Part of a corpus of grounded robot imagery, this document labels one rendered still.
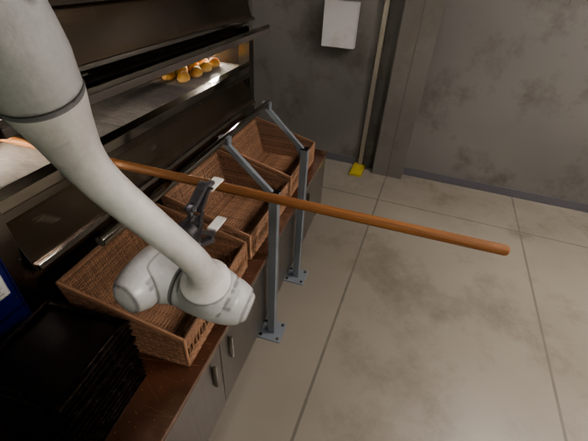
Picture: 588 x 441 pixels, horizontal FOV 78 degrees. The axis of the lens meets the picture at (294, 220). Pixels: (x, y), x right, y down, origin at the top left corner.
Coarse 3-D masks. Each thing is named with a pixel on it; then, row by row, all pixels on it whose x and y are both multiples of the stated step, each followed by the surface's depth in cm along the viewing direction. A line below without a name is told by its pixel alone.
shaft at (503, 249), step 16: (16, 144) 129; (112, 160) 120; (160, 176) 116; (176, 176) 114; (192, 176) 114; (240, 192) 110; (256, 192) 108; (304, 208) 105; (320, 208) 104; (336, 208) 103; (368, 224) 102; (384, 224) 100; (400, 224) 99; (448, 240) 97; (464, 240) 96; (480, 240) 95
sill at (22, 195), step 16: (224, 80) 213; (192, 96) 185; (160, 112) 165; (176, 112) 174; (128, 128) 149; (144, 128) 155; (112, 144) 139; (32, 176) 114; (48, 176) 116; (64, 176) 121; (0, 192) 106; (16, 192) 107; (32, 192) 112; (0, 208) 103
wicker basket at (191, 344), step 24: (216, 240) 166; (240, 240) 163; (96, 264) 138; (240, 264) 161; (72, 288) 122; (120, 312) 121; (144, 312) 146; (168, 312) 147; (144, 336) 126; (168, 336) 121; (192, 336) 126; (192, 360) 130
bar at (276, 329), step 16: (256, 112) 174; (272, 112) 188; (240, 128) 158; (224, 144) 149; (192, 160) 129; (240, 160) 152; (304, 160) 196; (256, 176) 154; (304, 176) 202; (160, 192) 112; (272, 192) 156; (304, 192) 209; (272, 208) 160; (272, 224) 165; (96, 240) 93; (272, 240) 170; (272, 256) 176; (272, 272) 182; (288, 272) 252; (304, 272) 252; (272, 288) 189; (272, 304) 196; (272, 320) 204; (272, 336) 209
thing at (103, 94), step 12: (228, 36) 213; (252, 36) 203; (192, 48) 181; (216, 48) 169; (228, 48) 180; (156, 60) 158; (192, 60) 153; (156, 72) 132; (168, 72) 139; (120, 84) 117; (132, 84) 122; (96, 96) 109; (108, 96) 113; (0, 132) 85; (12, 132) 87
